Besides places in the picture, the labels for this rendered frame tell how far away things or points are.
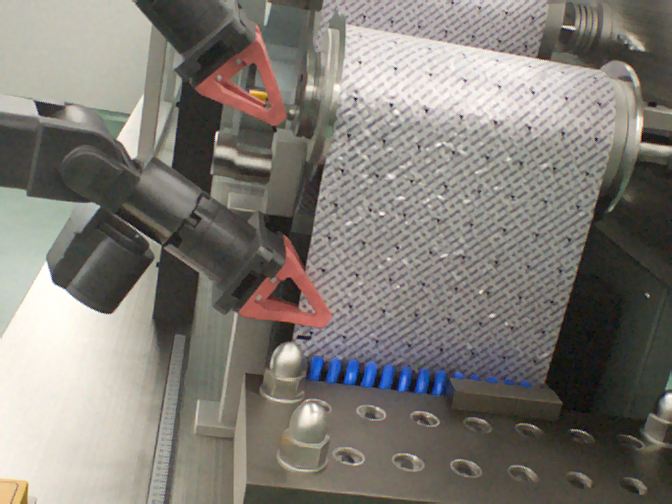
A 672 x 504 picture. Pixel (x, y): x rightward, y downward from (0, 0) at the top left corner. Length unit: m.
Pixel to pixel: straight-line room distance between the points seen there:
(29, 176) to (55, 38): 5.75
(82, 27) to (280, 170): 5.61
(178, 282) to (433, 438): 0.50
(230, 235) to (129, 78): 5.68
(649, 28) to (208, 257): 0.52
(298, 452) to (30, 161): 0.28
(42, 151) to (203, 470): 0.34
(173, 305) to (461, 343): 0.45
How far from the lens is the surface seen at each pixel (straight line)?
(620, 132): 0.80
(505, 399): 0.78
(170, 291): 1.13
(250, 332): 0.87
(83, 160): 0.67
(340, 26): 0.75
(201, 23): 0.75
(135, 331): 1.11
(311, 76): 0.75
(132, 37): 6.35
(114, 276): 0.73
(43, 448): 0.88
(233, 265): 0.73
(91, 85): 6.43
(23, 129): 0.68
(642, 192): 0.93
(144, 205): 0.72
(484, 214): 0.77
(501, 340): 0.82
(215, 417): 0.92
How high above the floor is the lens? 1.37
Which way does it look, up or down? 18 degrees down
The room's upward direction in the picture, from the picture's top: 11 degrees clockwise
